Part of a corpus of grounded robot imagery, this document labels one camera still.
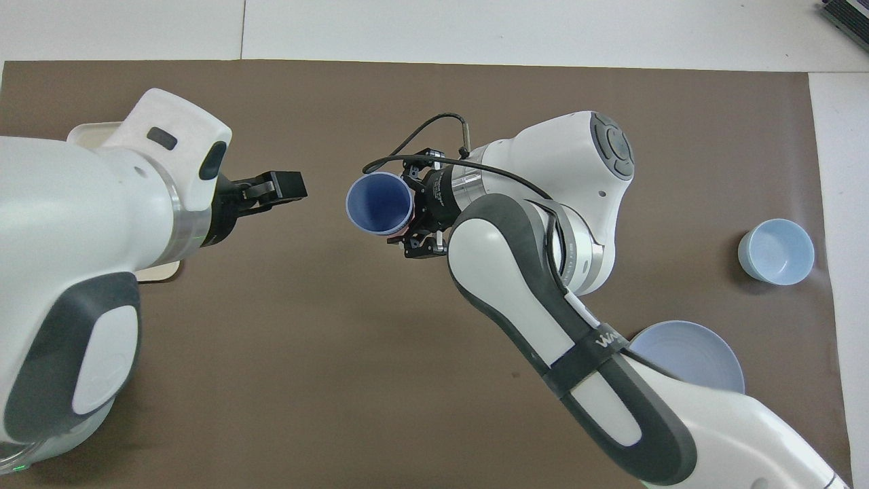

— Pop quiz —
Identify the brown table mat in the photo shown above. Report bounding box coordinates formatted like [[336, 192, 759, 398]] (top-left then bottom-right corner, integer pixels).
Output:
[[0, 60, 853, 489]]

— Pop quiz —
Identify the blue plastic cup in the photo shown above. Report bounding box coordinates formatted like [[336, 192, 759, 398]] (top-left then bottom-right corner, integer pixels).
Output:
[[345, 172, 415, 237]]

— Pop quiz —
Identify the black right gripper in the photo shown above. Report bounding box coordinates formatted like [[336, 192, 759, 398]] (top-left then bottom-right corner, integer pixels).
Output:
[[387, 147, 469, 261]]

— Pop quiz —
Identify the light blue bowl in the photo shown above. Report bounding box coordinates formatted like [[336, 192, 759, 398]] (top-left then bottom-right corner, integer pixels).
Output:
[[738, 218, 815, 286]]

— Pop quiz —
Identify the blue plastic plate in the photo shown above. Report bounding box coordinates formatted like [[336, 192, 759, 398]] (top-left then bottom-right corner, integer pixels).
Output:
[[628, 320, 745, 395]]

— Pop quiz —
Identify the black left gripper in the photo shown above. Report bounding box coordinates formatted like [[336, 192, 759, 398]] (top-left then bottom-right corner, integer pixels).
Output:
[[201, 170, 308, 249]]

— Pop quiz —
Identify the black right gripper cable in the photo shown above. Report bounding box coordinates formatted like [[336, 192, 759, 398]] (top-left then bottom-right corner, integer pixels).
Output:
[[362, 112, 574, 300]]

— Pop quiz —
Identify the grey striped device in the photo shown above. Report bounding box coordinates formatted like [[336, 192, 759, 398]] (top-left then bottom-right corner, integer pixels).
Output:
[[818, 0, 869, 36]]

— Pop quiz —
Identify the cream rectangular tray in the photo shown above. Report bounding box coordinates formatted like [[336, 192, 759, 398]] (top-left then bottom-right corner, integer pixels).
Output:
[[66, 121, 183, 283]]

